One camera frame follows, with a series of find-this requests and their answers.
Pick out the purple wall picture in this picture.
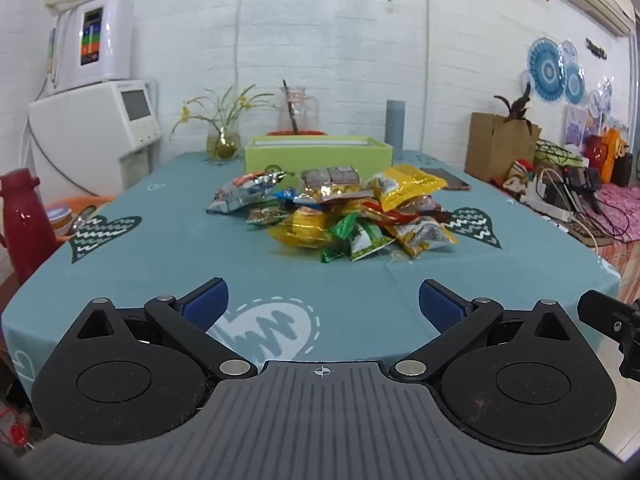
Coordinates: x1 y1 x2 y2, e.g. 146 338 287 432
564 105 589 154

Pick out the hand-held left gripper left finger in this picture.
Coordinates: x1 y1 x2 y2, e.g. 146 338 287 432
65 277 258 377

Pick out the white power strip with chargers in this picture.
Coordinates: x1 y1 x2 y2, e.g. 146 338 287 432
519 167 603 223

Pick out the red thermos jug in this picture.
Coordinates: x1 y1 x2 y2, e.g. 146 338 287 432
0 168 60 287

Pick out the clear glass pitcher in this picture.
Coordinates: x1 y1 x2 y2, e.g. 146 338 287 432
277 85 321 136

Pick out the red bag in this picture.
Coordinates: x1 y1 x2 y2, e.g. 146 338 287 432
584 134 609 170

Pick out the large blue decorative plate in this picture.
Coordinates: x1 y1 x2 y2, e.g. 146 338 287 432
527 37 567 102

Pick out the orange bag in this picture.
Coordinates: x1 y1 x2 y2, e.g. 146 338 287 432
599 127 629 184

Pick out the red and white plush toy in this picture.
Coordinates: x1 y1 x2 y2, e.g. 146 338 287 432
501 158 537 188

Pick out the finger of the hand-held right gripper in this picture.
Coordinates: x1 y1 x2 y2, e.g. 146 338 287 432
619 335 640 380
577 290 640 338

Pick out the white wall water purifier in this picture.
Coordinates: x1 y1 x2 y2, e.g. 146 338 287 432
47 0 136 95

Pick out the grey blue thermos bottle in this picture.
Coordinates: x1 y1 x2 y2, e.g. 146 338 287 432
385 99 405 159

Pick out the white appliance with screen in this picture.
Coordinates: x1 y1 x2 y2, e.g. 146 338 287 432
27 79 162 197

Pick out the green cardboard box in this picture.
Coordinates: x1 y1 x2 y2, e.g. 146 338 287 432
243 134 395 177

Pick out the pile of snack packets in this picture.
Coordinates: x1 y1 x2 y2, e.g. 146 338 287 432
206 164 459 264

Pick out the orange plastic basin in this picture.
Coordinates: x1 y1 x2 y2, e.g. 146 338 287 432
44 195 117 242

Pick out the black smartphone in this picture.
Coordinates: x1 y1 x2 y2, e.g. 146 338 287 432
419 167 472 192

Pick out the yellow flower plant in vase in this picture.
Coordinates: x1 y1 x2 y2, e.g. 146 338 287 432
169 84 277 162

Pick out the patterned pink bedspread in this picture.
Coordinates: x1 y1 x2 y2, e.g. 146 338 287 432
565 181 640 263

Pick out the brown paper bag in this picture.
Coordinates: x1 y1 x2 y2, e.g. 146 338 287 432
464 112 542 184

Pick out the small blue decorative plate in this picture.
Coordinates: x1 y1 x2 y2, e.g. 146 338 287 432
564 62 587 106

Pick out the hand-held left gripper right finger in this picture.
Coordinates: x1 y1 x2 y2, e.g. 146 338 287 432
390 279 581 381

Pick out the dark dried plant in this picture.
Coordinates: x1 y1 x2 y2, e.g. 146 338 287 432
493 81 535 124

